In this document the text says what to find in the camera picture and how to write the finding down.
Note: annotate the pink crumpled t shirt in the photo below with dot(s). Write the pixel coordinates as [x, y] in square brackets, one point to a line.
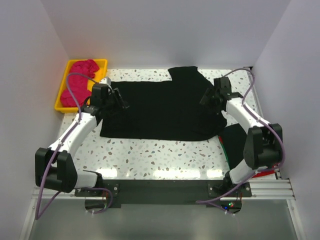
[79, 84]

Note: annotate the folded green t shirt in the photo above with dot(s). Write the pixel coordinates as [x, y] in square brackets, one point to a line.
[229, 157]

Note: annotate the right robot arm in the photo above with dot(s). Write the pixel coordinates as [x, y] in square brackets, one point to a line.
[263, 147]

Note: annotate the black t shirt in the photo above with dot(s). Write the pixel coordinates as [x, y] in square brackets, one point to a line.
[166, 110]
[234, 139]

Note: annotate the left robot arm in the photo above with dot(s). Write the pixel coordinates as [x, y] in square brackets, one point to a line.
[55, 166]

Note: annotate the folded red t shirt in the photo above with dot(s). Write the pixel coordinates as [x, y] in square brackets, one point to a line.
[259, 174]

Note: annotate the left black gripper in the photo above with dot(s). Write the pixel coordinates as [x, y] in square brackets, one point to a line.
[116, 97]

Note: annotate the folded black t shirt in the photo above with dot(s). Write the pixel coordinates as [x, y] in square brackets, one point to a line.
[234, 139]

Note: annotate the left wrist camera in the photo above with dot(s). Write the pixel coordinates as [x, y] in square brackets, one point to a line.
[106, 81]

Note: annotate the yellow plastic bin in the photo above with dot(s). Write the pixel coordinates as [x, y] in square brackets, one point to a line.
[99, 75]

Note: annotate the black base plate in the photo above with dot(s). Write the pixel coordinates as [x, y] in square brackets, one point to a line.
[151, 192]

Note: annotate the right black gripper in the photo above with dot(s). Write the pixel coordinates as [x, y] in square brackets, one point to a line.
[210, 97]

